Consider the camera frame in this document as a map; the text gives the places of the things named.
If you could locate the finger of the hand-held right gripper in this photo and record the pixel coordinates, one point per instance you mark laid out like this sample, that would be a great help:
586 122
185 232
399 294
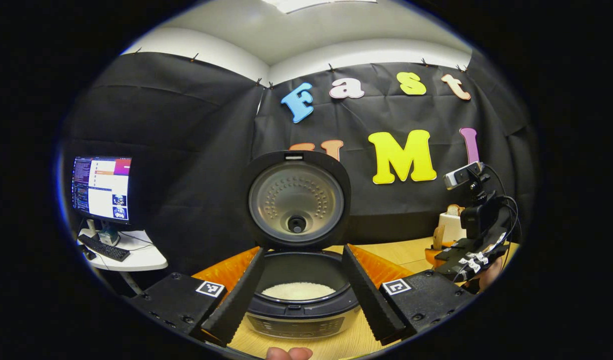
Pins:
451 260

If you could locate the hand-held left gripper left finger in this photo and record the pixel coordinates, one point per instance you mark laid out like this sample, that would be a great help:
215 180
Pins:
236 300

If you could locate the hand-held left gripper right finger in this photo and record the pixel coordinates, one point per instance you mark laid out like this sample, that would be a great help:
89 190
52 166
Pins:
369 300

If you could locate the white rice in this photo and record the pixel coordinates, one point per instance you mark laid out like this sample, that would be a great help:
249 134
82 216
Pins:
299 291

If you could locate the black rice cooker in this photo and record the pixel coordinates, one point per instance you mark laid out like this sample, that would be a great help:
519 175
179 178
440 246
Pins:
296 195

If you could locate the toasted bread slice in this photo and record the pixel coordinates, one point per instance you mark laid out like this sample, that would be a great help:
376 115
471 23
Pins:
455 210

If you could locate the white toaster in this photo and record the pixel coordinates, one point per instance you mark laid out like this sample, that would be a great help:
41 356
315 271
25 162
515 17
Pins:
451 230

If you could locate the white side desk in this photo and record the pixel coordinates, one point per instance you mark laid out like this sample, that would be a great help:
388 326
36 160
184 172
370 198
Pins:
146 257

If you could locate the black keyboard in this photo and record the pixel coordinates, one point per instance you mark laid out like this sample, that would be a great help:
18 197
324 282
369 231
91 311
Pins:
104 247

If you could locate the computer monitor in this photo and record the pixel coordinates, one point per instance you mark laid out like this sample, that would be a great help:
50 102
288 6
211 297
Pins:
102 187

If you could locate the ceiling light panel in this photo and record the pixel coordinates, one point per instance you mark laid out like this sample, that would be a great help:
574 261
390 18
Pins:
316 4

